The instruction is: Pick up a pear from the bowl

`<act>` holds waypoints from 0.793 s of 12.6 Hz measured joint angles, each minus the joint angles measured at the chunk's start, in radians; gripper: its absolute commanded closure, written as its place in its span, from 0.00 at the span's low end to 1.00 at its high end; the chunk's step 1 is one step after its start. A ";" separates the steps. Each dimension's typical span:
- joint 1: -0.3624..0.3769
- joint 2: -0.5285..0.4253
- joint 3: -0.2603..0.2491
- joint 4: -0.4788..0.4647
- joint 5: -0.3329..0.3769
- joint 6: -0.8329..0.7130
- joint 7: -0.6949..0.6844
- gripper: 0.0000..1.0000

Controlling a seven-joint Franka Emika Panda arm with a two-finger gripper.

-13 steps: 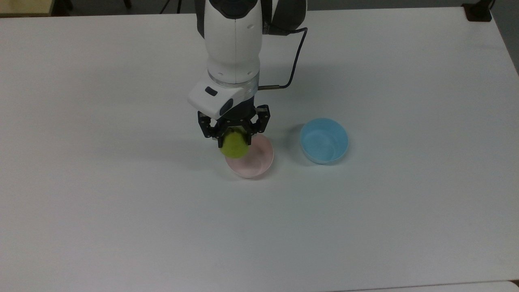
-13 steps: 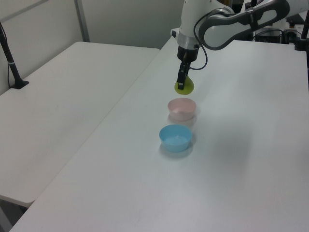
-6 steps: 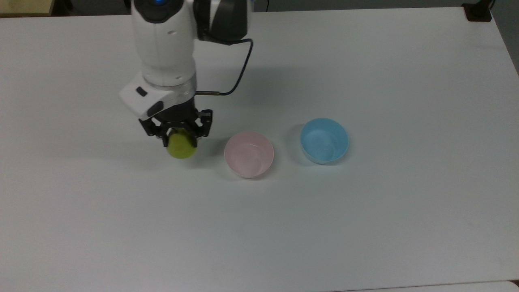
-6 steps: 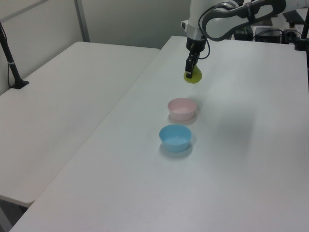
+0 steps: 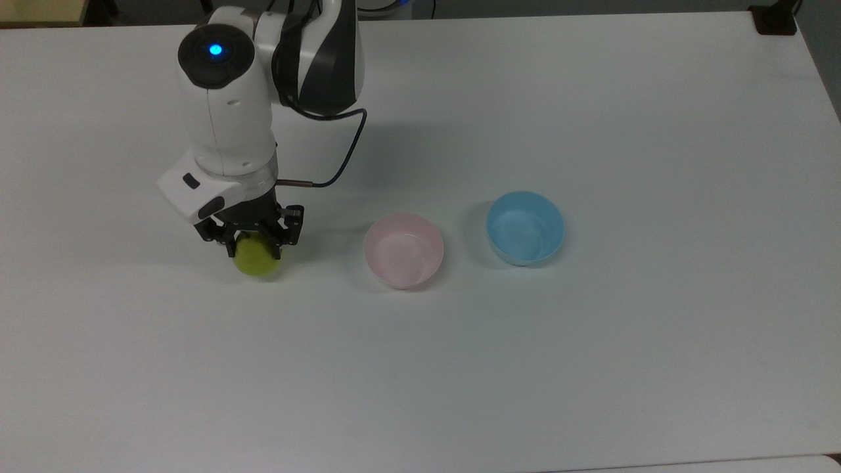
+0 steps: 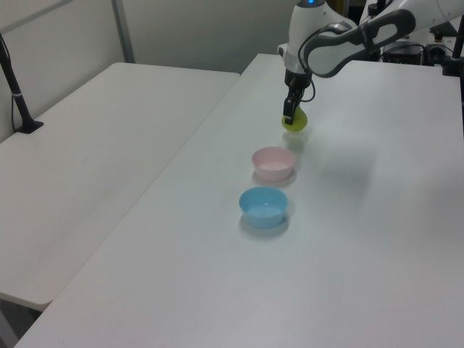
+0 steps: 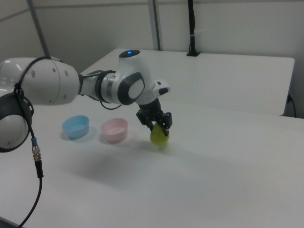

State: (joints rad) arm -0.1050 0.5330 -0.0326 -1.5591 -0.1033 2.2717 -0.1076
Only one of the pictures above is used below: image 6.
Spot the pink plastic bowl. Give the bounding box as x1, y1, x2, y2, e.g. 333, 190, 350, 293
252, 146, 297, 182

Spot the white side table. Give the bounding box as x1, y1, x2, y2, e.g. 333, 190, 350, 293
0, 62, 242, 312

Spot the black camera stand pole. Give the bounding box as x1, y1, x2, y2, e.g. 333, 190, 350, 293
0, 33, 45, 136

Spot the black background equipment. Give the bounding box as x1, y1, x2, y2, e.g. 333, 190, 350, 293
379, 31, 447, 67

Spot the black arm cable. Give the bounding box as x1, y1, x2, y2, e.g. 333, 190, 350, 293
297, 22, 358, 104

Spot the blue plastic bowl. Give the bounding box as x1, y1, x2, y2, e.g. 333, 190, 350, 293
239, 186, 289, 229

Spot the grey metal wall post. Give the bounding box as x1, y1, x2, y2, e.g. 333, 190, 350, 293
110, 0, 136, 65

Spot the black clamp stand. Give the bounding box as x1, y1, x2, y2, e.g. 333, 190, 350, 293
440, 20, 464, 78

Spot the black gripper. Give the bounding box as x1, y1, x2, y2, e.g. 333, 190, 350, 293
282, 67, 312, 125

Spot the green pear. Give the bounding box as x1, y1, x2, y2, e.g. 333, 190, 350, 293
281, 105, 310, 133

